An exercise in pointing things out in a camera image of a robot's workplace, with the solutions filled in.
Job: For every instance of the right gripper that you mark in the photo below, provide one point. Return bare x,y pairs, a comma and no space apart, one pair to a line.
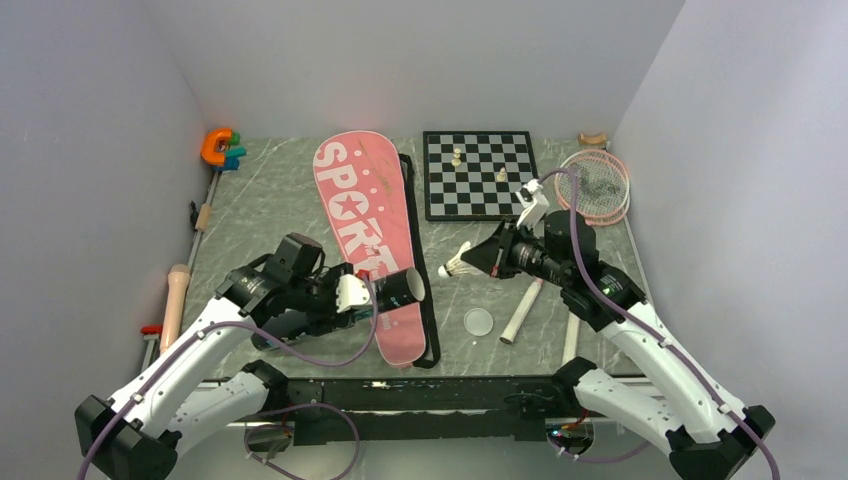
484,254

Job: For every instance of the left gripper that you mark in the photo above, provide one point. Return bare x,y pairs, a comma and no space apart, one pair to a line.
322,321

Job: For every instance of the white feather shuttlecock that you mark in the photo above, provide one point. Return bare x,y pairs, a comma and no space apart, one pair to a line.
456,265

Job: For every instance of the translucent tube lid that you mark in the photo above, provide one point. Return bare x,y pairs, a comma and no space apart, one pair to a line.
478,322

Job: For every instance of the pink racket bag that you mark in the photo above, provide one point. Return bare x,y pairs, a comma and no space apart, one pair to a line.
367,190

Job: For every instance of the pink badminton racket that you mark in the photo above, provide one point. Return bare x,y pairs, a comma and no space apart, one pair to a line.
615,249
530,298

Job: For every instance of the black shuttlecock tube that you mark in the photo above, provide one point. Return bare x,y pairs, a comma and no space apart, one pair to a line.
284,316

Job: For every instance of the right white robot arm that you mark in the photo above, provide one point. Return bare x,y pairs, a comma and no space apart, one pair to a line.
705,431

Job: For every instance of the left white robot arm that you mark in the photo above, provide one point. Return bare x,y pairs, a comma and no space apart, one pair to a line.
142,429

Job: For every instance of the black white chessboard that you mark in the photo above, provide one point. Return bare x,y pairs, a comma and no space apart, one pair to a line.
470,191

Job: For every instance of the small wooden object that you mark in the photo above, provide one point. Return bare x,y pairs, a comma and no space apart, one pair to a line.
599,140

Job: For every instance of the wooden rolling pin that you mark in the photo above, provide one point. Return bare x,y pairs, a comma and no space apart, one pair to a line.
178,280

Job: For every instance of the teal blue toy blocks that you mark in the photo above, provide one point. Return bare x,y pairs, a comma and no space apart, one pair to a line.
232,158

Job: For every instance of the orange C-shaped toy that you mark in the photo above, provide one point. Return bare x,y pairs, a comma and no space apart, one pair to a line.
216,144

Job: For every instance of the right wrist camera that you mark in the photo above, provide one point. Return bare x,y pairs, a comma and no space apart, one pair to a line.
534,203

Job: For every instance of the black front rail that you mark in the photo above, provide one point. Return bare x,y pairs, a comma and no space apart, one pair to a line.
327,409

